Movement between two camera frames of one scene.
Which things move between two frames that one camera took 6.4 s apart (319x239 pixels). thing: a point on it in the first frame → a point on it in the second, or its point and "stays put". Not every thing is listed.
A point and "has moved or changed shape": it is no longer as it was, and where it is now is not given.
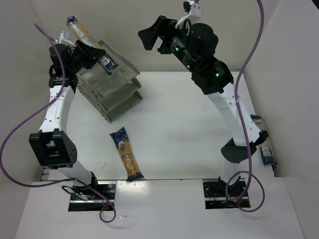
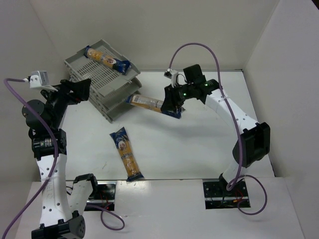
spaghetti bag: x=82 y=34 has moved or changed shape
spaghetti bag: x=126 y=151 stays put
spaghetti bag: x=266 y=154 → x=152 y=104
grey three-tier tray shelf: x=110 y=94 stays put
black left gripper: x=81 y=53 → x=69 y=90
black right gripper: x=164 y=40 → x=174 y=94
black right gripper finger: x=88 y=62 → x=81 y=88
